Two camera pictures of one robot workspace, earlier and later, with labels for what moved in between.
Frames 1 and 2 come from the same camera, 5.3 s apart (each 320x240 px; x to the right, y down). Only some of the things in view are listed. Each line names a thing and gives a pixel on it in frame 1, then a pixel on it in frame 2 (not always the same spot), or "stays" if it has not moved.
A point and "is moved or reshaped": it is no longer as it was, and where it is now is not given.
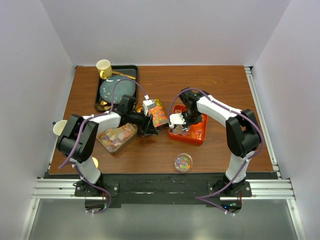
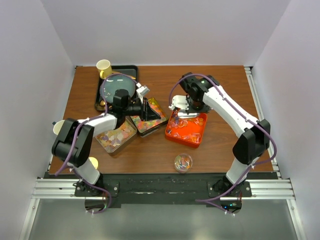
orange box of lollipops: x=196 y=135 is moved or reshaped
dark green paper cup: x=59 y=127 stays
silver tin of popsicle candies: x=114 y=139 stays
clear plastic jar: x=183 y=162 stays
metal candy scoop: x=179 y=129 is moved or reshaped
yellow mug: x=104 y=66 stays
